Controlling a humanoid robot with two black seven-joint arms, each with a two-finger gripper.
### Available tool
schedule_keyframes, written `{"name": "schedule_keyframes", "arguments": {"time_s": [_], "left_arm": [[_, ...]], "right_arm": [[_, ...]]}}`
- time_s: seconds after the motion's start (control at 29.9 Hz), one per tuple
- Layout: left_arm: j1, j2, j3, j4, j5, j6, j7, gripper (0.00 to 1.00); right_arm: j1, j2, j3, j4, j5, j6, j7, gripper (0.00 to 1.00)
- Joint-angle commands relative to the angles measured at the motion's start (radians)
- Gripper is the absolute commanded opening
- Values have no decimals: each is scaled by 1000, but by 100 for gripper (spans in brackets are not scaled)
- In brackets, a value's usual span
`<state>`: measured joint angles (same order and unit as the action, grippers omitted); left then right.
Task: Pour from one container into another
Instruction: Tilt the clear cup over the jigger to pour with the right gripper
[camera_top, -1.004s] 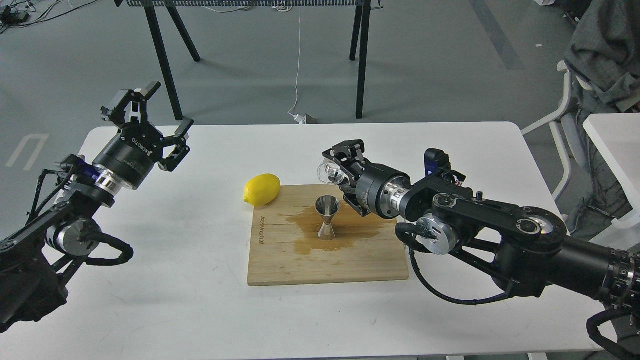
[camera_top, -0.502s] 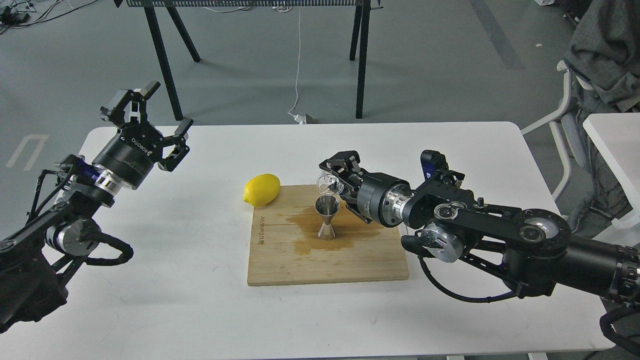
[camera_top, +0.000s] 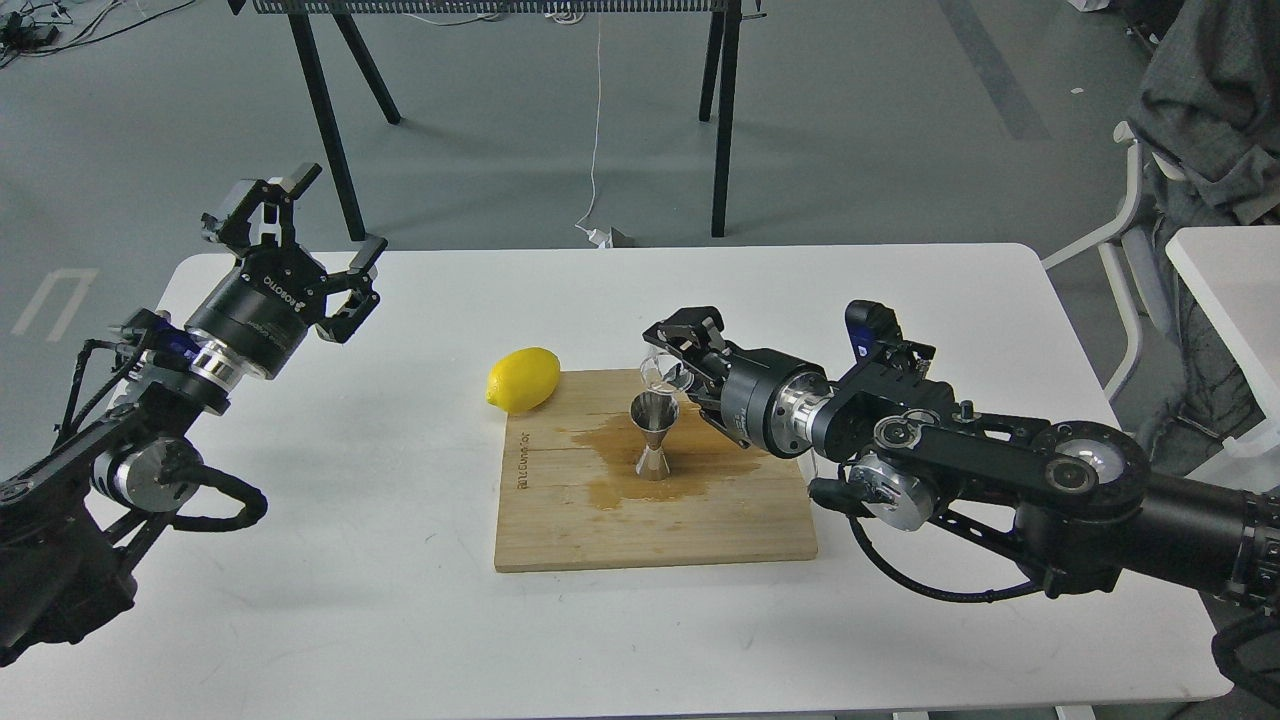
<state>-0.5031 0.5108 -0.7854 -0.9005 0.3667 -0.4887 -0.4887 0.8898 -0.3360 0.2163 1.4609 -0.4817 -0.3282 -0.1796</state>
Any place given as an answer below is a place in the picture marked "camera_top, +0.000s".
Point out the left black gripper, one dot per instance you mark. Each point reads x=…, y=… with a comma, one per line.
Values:
x=262, y=310

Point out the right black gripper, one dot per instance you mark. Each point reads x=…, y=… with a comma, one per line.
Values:
x=758, y=398

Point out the small clear glass cup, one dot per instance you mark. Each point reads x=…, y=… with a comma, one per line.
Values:
x=665, y=372

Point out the steel double jigger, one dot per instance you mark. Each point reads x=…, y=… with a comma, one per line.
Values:
x=654, y=414

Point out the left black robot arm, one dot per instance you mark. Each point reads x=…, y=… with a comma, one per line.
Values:
x=121, y=469

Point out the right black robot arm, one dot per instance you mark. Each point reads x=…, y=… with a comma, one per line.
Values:
x=1073, y=504

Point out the yellow lemon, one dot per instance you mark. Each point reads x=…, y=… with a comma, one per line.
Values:
x=523, y=380

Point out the wooden cutting board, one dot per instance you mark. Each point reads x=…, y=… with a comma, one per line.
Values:
x=570, y=498

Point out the white office chair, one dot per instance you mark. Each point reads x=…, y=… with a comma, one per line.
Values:
x=1126, y=246

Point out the white side table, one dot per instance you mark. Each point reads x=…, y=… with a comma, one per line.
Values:
x=1234, y=274

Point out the person in grey hoodie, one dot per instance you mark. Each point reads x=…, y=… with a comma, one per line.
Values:
x=1208, y=101

